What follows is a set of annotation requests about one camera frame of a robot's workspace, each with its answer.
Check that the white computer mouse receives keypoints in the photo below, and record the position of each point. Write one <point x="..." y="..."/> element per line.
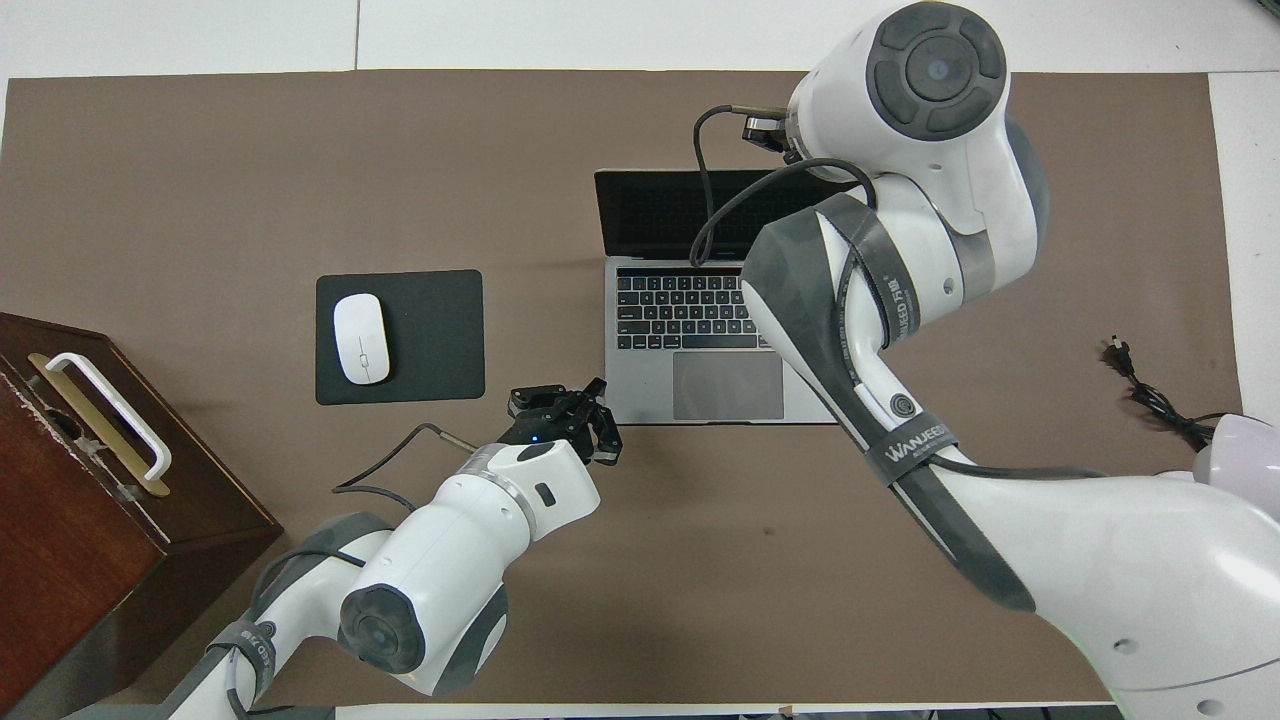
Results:
<point x="362" y="338"/>

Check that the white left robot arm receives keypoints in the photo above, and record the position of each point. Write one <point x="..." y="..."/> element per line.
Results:
<point x="440" y="560"/>

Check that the brown paper table mat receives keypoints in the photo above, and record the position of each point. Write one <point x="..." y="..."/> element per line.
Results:
<point x="300" y="170"/>

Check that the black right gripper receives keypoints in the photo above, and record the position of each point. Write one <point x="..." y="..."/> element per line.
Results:
<point x="765" y="130"/>

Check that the silver laptop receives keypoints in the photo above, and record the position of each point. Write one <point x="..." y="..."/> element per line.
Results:
<point x="660" y="330"/>

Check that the white desk lamp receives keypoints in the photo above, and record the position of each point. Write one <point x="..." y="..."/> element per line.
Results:
<point x="1245" y="455"/>

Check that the black mouse pad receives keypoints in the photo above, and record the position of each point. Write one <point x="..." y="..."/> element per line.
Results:
<point x="440" y="340"/>

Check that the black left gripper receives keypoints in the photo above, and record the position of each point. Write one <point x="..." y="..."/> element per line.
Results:
<point x="545" y="420"/>

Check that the dark brown wooden box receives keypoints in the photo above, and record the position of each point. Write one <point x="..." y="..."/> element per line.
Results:
<point x="90" y="560"/>

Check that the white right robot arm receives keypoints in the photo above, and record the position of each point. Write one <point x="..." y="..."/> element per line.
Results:
<point x="1100" y="580"/>

